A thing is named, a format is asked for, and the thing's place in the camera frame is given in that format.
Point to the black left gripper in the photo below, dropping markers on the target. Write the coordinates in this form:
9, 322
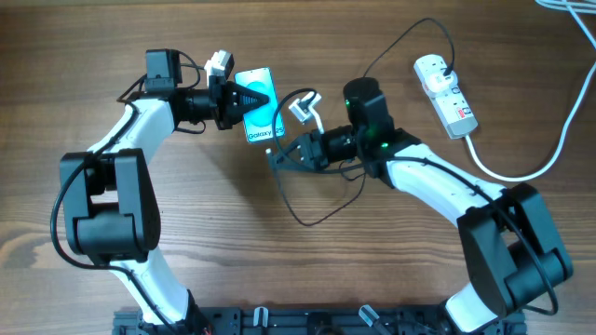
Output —
224, 111

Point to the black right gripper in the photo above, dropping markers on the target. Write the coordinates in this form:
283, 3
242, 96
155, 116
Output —
301, 140

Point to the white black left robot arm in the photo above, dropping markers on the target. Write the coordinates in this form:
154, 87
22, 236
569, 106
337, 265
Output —
106, 218

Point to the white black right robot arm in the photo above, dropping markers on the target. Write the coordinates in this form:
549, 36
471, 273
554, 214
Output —
514, 255

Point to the white charger plug adapter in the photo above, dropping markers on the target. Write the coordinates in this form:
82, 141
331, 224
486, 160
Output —
435, 84

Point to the white power strip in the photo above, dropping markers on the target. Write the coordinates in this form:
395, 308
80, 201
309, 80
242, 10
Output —
452, 108

